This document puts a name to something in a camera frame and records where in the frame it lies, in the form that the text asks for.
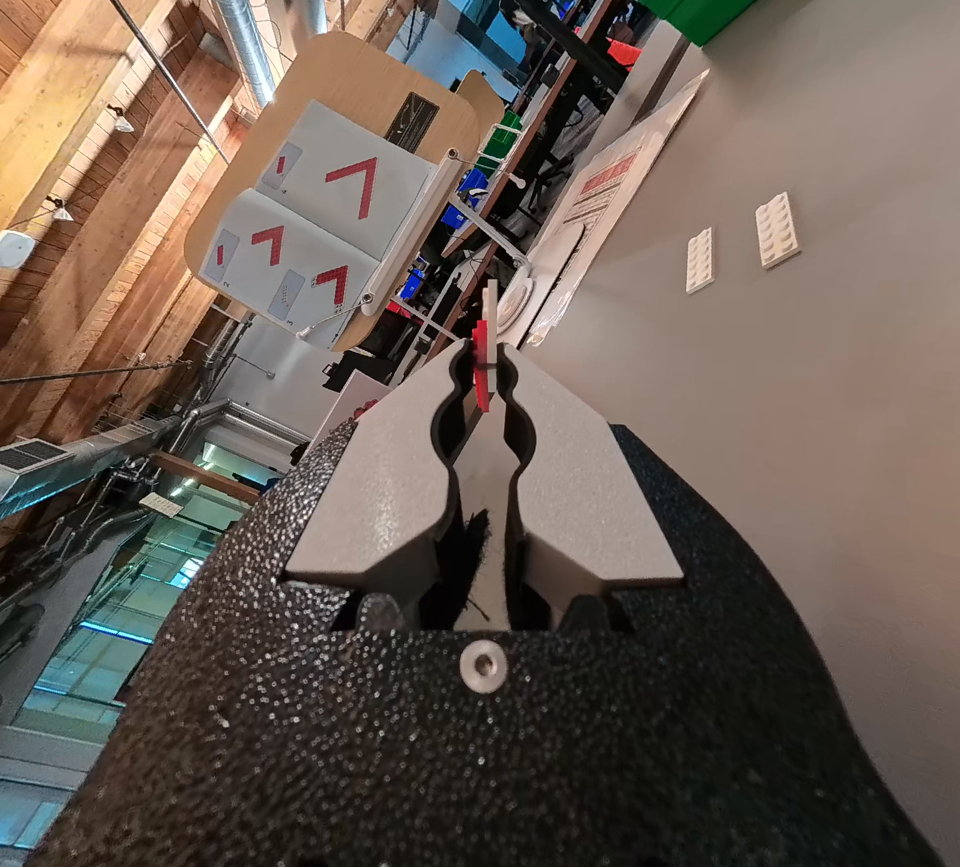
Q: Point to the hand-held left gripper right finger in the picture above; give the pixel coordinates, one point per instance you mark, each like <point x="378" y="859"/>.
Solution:
<point x="592" y="499"/>

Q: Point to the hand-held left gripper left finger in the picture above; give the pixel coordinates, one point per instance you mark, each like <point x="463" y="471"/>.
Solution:
<point x="375" y="499"/>

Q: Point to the red and white lego assembly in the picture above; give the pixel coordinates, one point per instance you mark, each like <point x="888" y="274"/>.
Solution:
<point x="484" y="357"/>

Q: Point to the white lego plate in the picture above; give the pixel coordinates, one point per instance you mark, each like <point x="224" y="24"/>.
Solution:
<point x="778" y="231"/>
<point x="700" y="259"/>

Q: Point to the white toy box heart picture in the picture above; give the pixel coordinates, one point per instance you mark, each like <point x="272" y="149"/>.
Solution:
<point x="352" y="394"/>

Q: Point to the blue storage bin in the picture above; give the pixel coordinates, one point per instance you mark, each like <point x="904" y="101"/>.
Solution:
<point x="471" y="183"/>
<point x="414" y="282"/>

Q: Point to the printed sheet in plastic sleeve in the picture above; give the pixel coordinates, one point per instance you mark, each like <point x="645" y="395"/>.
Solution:
<point x="615" y="177"/>

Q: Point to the black office chair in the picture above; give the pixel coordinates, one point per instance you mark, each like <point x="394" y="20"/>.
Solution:
<point x="547" y="177"/>

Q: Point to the black diagram label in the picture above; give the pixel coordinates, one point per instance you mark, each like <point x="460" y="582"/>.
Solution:
<point x="411" y="121"/>

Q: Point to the small green bin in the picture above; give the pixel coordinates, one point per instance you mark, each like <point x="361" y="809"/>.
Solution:
<point x="508" y="124"/>

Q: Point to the track spotlight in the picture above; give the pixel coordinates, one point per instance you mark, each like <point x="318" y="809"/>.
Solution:
<point x="121" y="121"/>
<point x="61" y="211"/>

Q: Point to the instruction board with red shapes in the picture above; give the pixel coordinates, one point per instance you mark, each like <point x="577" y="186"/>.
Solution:
<point x="337" y="68"/>

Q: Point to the orange red plastic object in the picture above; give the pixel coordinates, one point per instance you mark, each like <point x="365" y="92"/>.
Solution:
<point x="622" y="53"/>

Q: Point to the rectangular metal duct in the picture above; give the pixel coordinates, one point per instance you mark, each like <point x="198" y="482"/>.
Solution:
<point x="90" y="454"/>

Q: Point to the black metal frame bar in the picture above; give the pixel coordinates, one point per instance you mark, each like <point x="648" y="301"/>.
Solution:
<point x="540" y="19"/>

